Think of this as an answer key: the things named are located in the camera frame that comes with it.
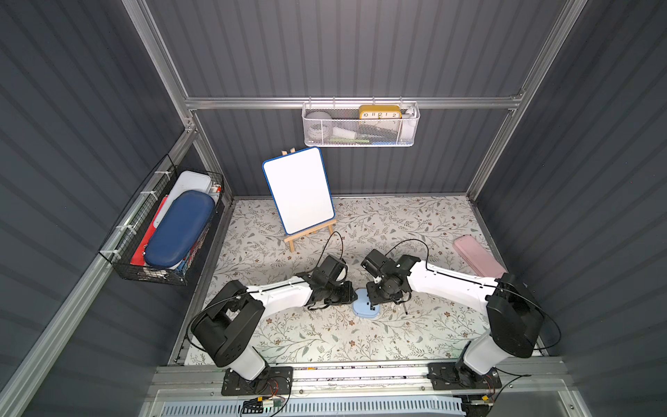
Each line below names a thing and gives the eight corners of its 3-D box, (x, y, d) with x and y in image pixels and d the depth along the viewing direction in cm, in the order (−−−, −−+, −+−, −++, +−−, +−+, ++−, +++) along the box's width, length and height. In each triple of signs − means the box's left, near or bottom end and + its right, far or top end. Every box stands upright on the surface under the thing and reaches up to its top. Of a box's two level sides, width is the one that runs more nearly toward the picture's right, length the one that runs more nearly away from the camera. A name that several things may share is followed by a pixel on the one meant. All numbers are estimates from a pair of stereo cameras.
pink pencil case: (487, 284, 95) (491, 280, 92) (449, 243, 107) (452, 239, 104) (504, 275, 97) (508, 271, 95) (465, 236, 109) (468, 231, 106)
